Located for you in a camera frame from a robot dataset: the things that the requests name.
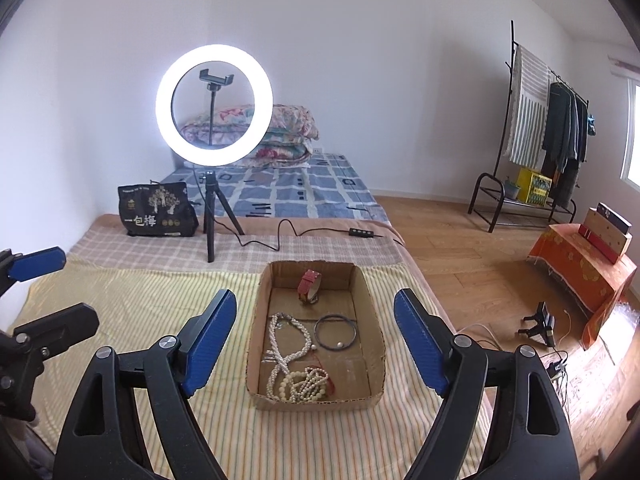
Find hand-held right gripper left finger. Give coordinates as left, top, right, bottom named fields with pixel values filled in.
left=57, top=288, right=237, bottom=480

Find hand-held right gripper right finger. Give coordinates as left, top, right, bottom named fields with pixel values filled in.
left=393, top=288, right=581, bottom=480

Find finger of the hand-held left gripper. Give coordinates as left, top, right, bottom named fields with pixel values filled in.
left=0, top=246, right=67, bottom=306
left=0, top=302, right=101, bottom=423

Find shallow cardboard box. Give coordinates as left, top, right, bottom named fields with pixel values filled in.
left=245, top=260, right=387, bottom=412

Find white pearl necklace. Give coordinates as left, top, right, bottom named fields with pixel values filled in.
left=265, top=312, right=317, bottom=401

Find dark thin bangle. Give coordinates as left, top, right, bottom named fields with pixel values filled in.
left=315, top=313, right=358, bottom=351

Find cream bead bracelet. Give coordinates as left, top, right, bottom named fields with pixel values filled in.
left=277, top=366, right=331, bottom=403

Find red strap wristwatch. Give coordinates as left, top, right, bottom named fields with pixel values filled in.
left=297, top=269, right=322, bottom=306

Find yellow striped blanket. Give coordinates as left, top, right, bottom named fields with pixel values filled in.
left=10, top=252, right=496, bottom=480

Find black printed snack bag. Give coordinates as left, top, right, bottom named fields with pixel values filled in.
left=117, top=180, right=200, bottom=238

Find small black floor tripod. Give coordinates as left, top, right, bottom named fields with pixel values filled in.
left=517, top=301, right=557, bottom=348

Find floor power strip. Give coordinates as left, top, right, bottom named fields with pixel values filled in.
left=542, top=350, right=568, bottom=381

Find orange cloth covered table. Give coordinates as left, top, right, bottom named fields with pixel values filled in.
left=527, top=223, right=638, bottom=351

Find blue patterned bed sheet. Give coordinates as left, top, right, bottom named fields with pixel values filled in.
left=155, top=152, right=391, bottom=226

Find yellow crate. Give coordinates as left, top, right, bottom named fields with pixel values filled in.
left=515, top=166, right=553, bottom=206

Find red flat box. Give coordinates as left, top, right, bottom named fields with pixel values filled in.
left=577, top=225, right=623, bottom=265

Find pink floral pillow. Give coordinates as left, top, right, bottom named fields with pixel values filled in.
left=240, top=141, right=315, bottom=167

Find stacked gift boxes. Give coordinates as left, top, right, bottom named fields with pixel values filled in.
left=582, top=203, right=633, bottom=266

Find floral folded quilt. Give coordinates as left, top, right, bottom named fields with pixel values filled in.
left=180, top=103, right=321, bottom=148

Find black phone holder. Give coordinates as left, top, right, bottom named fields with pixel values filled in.
left=199, top=68, right=235, bottom=148

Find striped hanging towel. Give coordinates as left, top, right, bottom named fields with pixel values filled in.
left=502, top=44, right=552, bottom=171

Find dark hanging clothes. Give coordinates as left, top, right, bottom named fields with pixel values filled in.
left=540, top=80, right=591, bottom=208

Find window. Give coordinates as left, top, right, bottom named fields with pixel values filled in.
left=620, top=77, right=640, bottom=186

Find black clothes rack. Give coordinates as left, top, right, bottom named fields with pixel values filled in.
left=467, top=20, right=593, bottom=233

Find white ring light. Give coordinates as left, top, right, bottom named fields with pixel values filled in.
left=156, top=44, right=274, bottom=167

